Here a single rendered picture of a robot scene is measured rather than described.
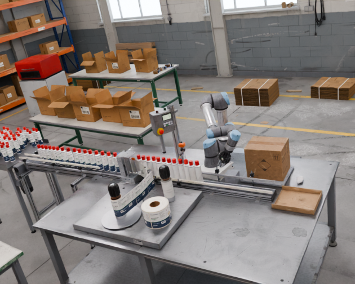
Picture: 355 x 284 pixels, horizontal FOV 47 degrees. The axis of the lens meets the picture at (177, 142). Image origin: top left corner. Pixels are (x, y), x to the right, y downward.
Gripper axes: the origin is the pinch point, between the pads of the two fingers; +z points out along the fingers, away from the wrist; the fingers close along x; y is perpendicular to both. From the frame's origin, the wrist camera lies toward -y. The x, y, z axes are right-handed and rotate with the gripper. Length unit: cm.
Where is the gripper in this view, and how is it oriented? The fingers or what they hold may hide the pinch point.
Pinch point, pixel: (221, 165)
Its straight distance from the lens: 324.3
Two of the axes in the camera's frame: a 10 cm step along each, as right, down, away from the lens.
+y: -4.8, 4.4, -7.6
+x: 8.3, 5.0, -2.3
